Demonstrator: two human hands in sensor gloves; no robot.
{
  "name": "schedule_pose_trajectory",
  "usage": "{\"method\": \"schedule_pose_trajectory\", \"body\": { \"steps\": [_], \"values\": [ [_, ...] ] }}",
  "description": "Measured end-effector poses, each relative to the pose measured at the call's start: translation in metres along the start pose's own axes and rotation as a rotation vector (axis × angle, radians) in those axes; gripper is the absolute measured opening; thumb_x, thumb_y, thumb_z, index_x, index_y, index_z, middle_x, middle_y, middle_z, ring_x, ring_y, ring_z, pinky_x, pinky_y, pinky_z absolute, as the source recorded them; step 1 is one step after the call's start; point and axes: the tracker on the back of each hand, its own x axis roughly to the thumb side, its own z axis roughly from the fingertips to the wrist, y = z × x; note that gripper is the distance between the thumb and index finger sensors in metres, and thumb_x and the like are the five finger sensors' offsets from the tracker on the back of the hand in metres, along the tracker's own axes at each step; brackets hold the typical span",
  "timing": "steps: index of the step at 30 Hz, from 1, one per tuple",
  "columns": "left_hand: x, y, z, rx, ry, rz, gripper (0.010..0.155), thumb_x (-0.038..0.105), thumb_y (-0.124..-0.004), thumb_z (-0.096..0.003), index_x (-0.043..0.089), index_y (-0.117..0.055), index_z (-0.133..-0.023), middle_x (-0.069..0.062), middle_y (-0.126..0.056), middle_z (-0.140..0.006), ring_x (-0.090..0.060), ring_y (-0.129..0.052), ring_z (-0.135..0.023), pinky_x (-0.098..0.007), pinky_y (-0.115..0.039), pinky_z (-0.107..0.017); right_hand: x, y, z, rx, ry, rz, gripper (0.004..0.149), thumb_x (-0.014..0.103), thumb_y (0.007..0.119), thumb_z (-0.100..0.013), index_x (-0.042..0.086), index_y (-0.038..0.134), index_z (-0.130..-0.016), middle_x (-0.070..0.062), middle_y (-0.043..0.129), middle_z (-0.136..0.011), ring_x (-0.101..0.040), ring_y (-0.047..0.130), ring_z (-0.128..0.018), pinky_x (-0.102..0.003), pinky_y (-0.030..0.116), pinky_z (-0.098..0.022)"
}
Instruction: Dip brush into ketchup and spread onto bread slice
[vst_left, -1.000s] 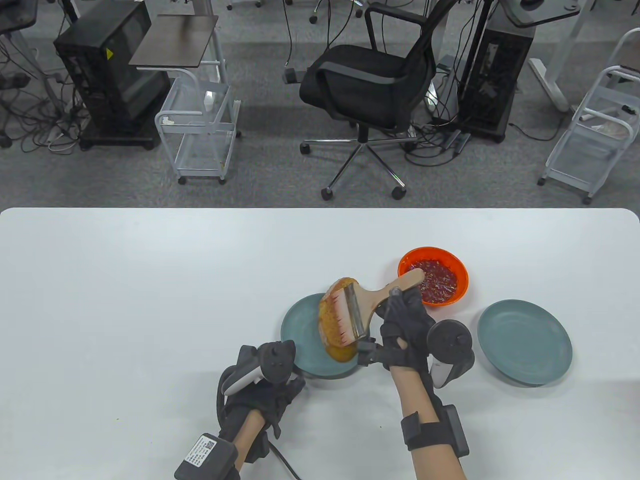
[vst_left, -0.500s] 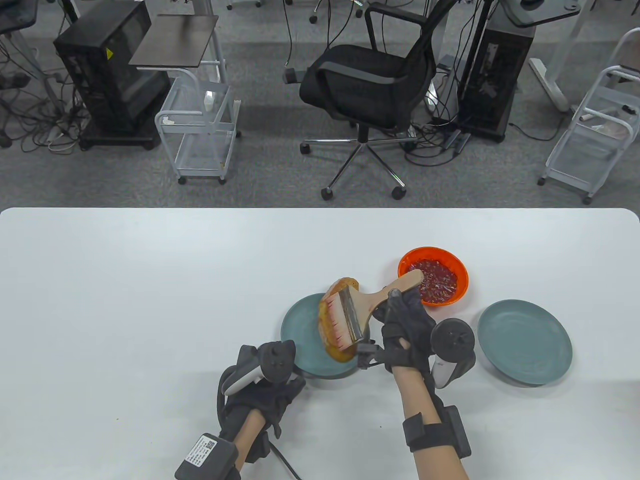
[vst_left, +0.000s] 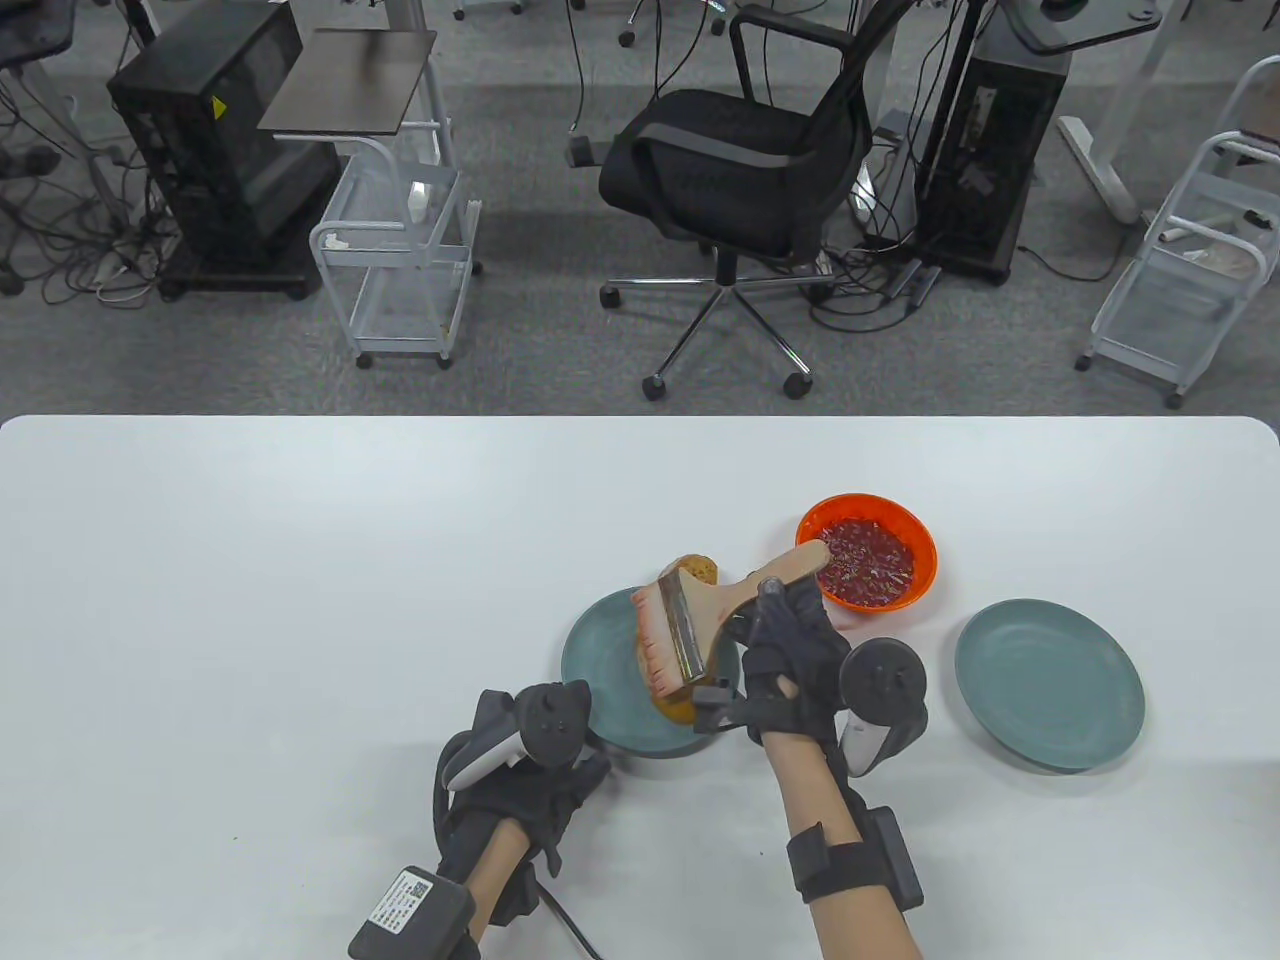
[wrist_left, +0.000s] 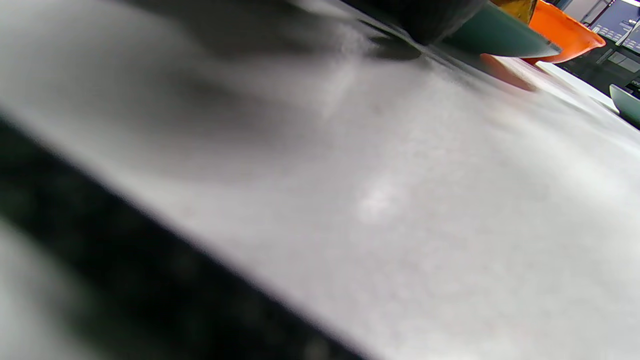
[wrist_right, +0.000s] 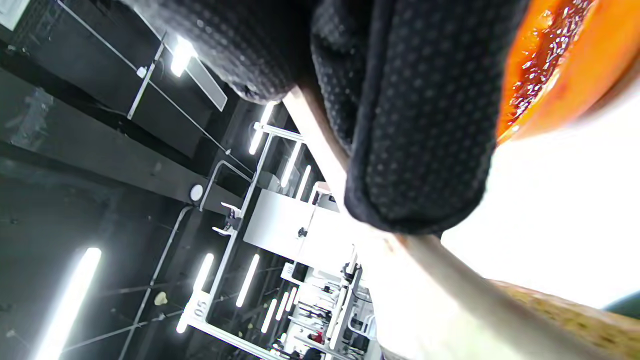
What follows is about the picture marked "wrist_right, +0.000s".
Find dark ceiling duct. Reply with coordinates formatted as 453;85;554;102
0;65;246;216

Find orange bowl with red sauce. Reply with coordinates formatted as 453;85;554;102
496;0;640;146

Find white aluminium frame rig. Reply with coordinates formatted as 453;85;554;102
175;121;323;360

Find background workstation frames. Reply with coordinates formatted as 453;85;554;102
272;245;383;360

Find dark teal object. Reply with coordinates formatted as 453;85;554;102
602;291;640;321

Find brown cork mat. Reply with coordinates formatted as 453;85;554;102
489;279;640;360

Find person's right hand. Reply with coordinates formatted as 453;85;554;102
120;0;532;236

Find row of ceiling light tubes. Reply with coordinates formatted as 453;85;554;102
29;35;313;360

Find small black camera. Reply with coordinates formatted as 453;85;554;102
222;202;244;236

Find white panel board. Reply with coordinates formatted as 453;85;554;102
243;189;353;266

